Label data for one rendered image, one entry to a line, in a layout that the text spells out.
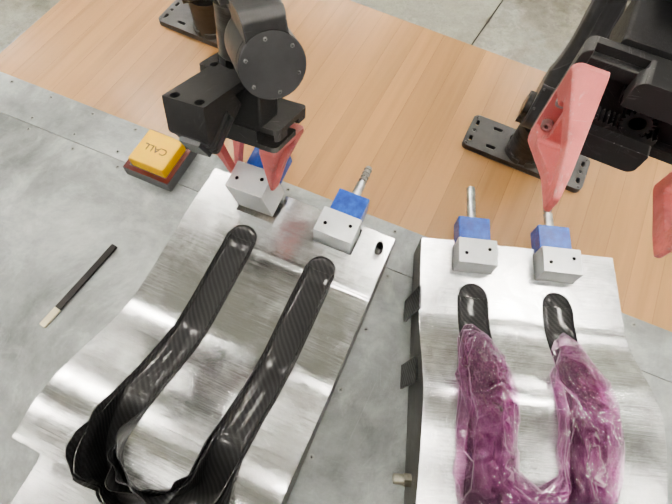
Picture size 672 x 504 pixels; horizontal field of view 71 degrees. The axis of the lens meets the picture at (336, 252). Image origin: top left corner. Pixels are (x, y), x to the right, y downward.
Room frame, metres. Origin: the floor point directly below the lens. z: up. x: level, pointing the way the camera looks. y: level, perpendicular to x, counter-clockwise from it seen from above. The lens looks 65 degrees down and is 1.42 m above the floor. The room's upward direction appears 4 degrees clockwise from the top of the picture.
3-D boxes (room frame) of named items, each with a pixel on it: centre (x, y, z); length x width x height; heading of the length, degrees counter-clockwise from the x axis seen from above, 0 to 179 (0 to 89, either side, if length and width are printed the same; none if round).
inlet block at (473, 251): (0.32, -0.18, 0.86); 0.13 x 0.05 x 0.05; 178
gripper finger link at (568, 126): (0.18, -0.15, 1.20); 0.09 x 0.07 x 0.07; 158
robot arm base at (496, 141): (0.49, -0.30, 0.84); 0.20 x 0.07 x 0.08; 67
